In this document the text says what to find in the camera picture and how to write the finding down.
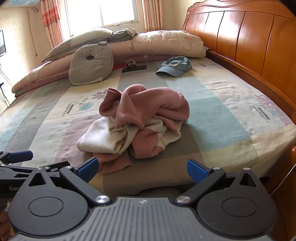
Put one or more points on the left striped curtain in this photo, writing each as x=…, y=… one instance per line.
x=51, y=20

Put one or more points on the grey pillow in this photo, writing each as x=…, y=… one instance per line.
x=71, y=45

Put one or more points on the black hair clip with flower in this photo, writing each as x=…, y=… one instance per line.
x=131, y=65

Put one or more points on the window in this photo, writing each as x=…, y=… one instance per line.
x=82, y=16

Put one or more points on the grey cat face cushion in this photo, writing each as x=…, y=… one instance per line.
x=90, y=64

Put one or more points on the person's left hand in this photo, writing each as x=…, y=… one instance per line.
x=5, y=226

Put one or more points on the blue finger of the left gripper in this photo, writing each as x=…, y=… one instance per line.
x=15, y=157
x=53, y=169

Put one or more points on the blue baseball cap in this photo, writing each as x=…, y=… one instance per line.
x=175, y=66

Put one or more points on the right striped curtain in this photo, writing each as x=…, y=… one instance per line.
x=153, y=15

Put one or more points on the red stick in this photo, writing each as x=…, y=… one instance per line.
x=118, y=66

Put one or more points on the wooden headboard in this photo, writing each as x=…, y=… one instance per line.
x=253, y=39

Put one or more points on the grey folded cloth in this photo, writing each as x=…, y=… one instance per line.
x=124, y=34

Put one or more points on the pink and white knit sweater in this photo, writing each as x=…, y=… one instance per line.
x=138, y=122

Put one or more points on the floral cream rolled quilt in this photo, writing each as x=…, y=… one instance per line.
x=144, y=47

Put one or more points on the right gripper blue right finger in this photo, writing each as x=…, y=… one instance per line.
x=206, y=179

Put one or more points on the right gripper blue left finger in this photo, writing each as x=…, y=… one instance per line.
x=77, y=179

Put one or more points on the striped curtain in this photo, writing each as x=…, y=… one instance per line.
x=153, y=15
x=51, y=20

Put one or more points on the black wall television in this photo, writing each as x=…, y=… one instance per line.
x=2, y=44

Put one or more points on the air conditioner with blue cover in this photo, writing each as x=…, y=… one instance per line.
x=19, y=3

